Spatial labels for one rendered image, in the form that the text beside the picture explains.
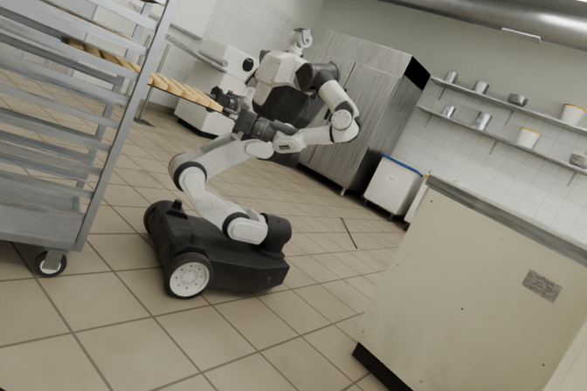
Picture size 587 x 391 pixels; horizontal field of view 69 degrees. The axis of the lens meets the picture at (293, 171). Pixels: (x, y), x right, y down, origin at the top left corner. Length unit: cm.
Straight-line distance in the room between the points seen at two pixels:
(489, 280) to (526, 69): 476
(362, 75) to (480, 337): 455
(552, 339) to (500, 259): 30
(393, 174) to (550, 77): 225
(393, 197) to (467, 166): 112
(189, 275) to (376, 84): 440
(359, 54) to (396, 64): 57
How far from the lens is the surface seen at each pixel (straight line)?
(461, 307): 183
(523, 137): 582
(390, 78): 573
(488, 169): 608
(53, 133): 159
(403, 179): 566
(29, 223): 178
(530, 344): 178
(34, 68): 155
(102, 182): 162
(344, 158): 574
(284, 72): 183
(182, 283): 185
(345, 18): 752
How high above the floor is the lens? 94
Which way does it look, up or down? 9 degrees down
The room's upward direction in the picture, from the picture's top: 25 degrees clockwise
